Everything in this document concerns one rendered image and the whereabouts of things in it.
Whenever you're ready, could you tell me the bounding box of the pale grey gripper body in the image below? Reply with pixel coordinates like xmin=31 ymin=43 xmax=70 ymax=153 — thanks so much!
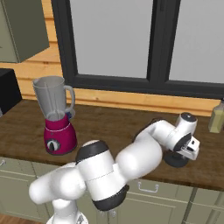
xmin=177 ymin=146 xmax=201 ymax=161

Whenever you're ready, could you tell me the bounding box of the black round blender lid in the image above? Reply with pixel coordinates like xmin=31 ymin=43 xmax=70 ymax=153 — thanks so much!
xmin=163 ymin=151 xmax=190 ymax=169

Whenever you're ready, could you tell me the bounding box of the magenta blender with clear jug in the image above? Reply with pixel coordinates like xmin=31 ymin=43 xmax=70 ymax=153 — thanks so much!
xmin=31 ymin=75 xmax=79 ymax=157

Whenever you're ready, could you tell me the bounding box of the yellowish glass bottle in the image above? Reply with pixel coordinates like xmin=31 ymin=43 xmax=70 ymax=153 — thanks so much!
xmin=207 ymin=99 xmax=224 ymax=135

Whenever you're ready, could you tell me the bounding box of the olive drawer front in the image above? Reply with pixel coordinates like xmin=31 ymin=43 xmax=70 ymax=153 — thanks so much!
xmin=127 ymin=178 xmax=195 ymax=208
xmin=31 ymin=161 xmax=77 ymax=179
xmin=191 ymin=186 xmax=224 ymax=212
xmin=0 ymin=157 xmax=38 ymax=179

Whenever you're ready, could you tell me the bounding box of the olive cupboard door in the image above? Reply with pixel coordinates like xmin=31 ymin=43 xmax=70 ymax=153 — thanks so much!
xmin=108 ymin=198 xmax=191 ymax=224
xmin=185 ymin=203 xmax=224 ymax=224
xmin=0 ymin=174 xmax=50 ymax=223

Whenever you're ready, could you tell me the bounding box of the dark framed window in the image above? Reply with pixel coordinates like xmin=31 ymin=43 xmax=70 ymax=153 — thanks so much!
xmin=51 ymin=0 xmax=224 ymax=101

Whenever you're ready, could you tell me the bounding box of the black appliance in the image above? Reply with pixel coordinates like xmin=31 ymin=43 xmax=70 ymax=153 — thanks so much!
xmin=0 ymin=67 xmax=24 ymax=116

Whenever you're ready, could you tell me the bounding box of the olive wall cupboard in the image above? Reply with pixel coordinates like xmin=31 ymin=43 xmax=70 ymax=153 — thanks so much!
xmin=0 ymin=0 xmax=51 ymax=64

